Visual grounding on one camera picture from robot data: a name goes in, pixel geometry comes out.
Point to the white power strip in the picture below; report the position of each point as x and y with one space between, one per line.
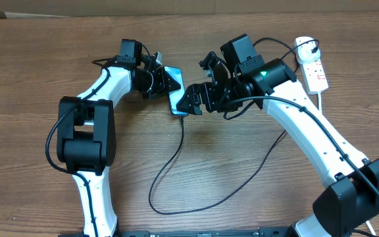
314 77

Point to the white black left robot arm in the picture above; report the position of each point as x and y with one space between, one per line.
82 142

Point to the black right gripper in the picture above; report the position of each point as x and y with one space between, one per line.
197 94

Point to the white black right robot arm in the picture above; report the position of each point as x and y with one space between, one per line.
350 179

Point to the white USB charger plug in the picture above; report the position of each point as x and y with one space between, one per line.
306 49

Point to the blue Samsung Galaxy smartphone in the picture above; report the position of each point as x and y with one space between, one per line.
174 97

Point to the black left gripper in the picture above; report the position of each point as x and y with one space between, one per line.
162 86

